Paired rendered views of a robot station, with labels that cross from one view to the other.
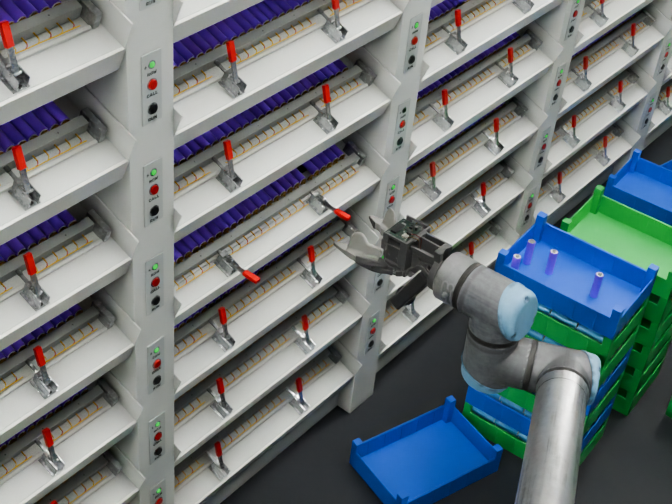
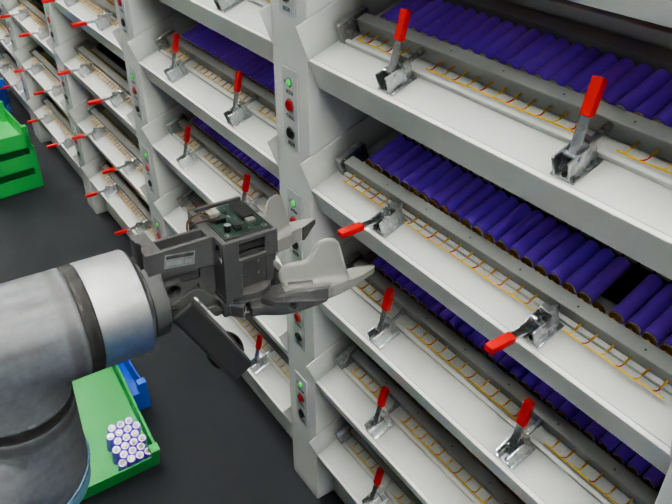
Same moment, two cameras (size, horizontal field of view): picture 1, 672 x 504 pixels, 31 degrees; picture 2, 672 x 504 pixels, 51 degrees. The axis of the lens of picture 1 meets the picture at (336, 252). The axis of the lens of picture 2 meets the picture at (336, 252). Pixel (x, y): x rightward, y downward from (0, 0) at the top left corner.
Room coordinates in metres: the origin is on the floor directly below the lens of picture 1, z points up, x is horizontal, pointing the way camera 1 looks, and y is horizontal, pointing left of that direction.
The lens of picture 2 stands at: (1.91, -0.58, 1.23)
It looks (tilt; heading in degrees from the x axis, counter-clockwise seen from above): 34 degrees down; 110
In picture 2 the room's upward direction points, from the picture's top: straight up
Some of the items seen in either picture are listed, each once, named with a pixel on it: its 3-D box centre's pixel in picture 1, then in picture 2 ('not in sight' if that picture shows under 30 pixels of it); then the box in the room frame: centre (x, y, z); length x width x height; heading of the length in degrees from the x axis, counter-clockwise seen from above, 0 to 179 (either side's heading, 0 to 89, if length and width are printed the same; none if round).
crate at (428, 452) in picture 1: (425, 455); not in sight; (1.91, -0.27, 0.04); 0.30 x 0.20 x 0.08; 128
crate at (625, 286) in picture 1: (575, 272); not in sight; (2.07, -0.54, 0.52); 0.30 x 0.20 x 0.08; 58
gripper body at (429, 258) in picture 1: (417, 255); (206, 269); (1.63, -0.14, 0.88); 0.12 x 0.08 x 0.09; 54
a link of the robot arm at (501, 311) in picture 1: (496, 303); (6, 346); (1.54, -0.28, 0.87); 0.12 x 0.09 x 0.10; 54
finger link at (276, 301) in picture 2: not in sight; (278, 292); (1.69, -0.12, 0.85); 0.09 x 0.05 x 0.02; 30
